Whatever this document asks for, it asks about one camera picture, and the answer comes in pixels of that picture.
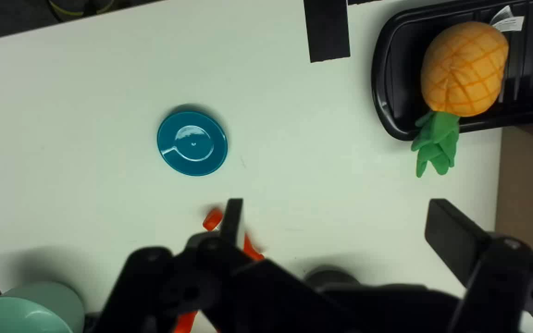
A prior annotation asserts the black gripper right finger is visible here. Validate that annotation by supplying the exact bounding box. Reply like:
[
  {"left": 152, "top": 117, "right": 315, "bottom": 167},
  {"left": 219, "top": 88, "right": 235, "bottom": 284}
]
[{"left": 424, "top": 197, "right": 496, "bottom": 288}]

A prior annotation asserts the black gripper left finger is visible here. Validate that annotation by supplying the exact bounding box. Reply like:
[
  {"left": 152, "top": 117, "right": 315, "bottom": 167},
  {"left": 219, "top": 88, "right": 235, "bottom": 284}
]
[{"left": 219, "top": 195, "right": 245, "bottom": 247}]

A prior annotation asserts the orange pineapple plushie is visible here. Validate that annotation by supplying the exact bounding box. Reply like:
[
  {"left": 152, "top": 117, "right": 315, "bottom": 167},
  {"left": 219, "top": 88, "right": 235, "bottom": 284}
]
[{"left": 409, "top": 5, "right": 526, "bottom": 179}]

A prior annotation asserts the mint green bowl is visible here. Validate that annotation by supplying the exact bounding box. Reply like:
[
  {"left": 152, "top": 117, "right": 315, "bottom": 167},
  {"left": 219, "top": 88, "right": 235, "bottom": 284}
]
[{"left": 0, "top": 278, "right": 87, "bottom": 333}]

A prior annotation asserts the orange toy block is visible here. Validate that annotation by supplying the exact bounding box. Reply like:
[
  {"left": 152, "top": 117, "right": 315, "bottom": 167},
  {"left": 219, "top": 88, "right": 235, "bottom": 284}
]
[{"left": 202, "top": 206, "right": 267, "bottom": 262}]

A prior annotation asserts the teal round lid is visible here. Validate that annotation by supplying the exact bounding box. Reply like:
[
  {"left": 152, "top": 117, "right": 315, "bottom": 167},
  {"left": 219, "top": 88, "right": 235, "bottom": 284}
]
[{"left": 156, "top": 105, "right": 232, "bottom": 177}]

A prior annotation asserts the brown cardboard box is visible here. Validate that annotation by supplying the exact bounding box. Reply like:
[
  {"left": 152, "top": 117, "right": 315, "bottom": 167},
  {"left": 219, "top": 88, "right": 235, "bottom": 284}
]
[{"left": 494, "top": 117, "right": 533, "bottom": 260}]

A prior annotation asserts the black plastic tray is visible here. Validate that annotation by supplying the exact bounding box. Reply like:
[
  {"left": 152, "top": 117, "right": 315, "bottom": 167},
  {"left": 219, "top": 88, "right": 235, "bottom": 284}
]
[{"left": 370, "top": 0, "right": 533, "bottom": 142}]

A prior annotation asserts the black tape strip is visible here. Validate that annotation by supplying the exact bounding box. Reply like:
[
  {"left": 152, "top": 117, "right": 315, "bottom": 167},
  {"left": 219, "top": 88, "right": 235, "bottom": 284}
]
[{"left": 302, "top": 0, "right": 352, "bottom": 64}]

